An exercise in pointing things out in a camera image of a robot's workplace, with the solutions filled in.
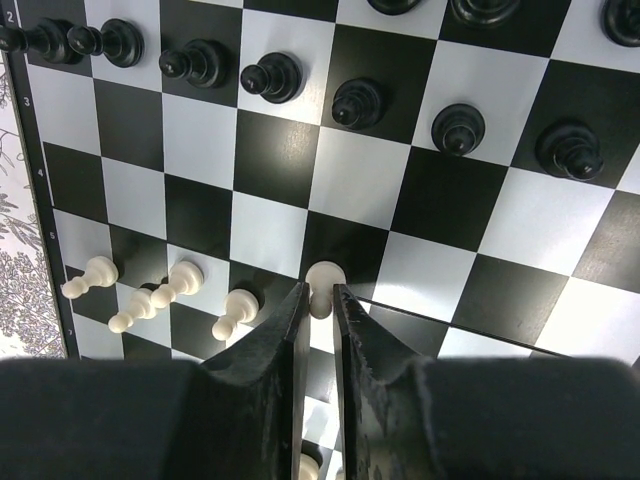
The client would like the floral tablecloth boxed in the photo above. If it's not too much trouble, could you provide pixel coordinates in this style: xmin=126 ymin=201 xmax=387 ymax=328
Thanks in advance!
xmin=1 ymin=56 xmax=67 ymax=359

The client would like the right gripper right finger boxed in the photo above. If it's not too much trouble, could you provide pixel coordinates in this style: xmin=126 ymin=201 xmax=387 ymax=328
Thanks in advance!
xmin=333 ymin=285 xmax=639 ymax=479

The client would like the black and grey chessboard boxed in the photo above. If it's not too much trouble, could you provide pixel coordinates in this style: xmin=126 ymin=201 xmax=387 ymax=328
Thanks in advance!
xmin=0 ymin=0 xmax=640 ymax=480

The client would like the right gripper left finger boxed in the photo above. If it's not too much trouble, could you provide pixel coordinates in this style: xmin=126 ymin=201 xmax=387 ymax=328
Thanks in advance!
xmin=1 ymin=283 xmax=310 ymax=479

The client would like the white pawn small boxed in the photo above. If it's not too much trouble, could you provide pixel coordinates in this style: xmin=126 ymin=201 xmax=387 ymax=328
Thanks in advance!
xmin=305 ymin=261 xmax=346 ymax=319

